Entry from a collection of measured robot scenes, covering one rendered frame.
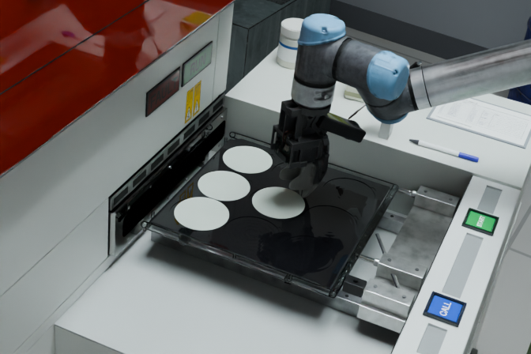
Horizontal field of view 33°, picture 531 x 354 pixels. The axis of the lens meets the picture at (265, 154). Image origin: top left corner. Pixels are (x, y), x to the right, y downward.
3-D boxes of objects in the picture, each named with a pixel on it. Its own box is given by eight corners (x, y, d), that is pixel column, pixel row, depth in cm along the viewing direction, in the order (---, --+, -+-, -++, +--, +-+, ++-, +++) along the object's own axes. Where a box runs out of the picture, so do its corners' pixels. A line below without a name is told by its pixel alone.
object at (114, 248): (107, 254, 158) (107, 211, 153) (217, 143, 193) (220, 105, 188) (115, 257, 158) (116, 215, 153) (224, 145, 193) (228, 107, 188)
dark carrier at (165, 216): (148, 224, 159) (148, 220, 159) (232, 137, 187) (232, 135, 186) (329, 290, 150) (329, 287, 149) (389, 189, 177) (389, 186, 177)
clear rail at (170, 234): (138, 228, 159) (139, 222, 158) (142, 224, 160) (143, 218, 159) (334, 301, 148) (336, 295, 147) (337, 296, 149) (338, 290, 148)
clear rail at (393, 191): (326, 298, 148) (328, 291, 148) (392, 187, 178) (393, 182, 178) (334, 301, 148) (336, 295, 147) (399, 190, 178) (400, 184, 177)
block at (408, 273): (375, 275, 156) (378, 261, 155) (381, 264, 159) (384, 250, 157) (419, 291, 154) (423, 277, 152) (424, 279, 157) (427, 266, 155)
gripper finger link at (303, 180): (280, 201, 168) (287, 160, 163) (307, 195, 171) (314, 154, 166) (289, 210, 166) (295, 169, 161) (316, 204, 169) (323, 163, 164)
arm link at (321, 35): (337, 35, 146) (291, 20, 149) (326, 95, 151) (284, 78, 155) (359, 21, 151) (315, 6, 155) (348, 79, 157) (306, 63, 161)
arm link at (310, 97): (321, 65, 161) (346, 86, 155) (318, 88, 163) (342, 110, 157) (285, 71, 157) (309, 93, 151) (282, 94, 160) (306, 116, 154)
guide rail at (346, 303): (150, 240, 167) (151, 227, 166) (156, 235, 169) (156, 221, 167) (407, 336, 153) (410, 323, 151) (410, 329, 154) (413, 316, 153)
